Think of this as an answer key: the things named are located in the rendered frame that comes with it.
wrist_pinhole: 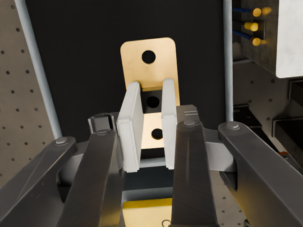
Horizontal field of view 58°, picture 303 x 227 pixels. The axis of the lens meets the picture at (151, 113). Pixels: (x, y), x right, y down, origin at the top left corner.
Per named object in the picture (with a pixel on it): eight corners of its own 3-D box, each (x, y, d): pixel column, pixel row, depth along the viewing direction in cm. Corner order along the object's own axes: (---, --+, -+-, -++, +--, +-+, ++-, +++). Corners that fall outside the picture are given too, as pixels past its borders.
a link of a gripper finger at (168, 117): (160, 117, 13) (176, 115, 13) (162, 78, 19) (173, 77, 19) (166, 170, 14) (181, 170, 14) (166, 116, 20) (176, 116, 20)
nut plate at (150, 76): (182, 143, 22) (183, 151, 21) (135, 147, 22) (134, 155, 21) (174, 36, 19) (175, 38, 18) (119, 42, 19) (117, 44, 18)
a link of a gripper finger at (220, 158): (178, 147, 12) (250, 142, 11) (175, 105, 16) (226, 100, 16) (180, 176, 12) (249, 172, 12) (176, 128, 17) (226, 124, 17)
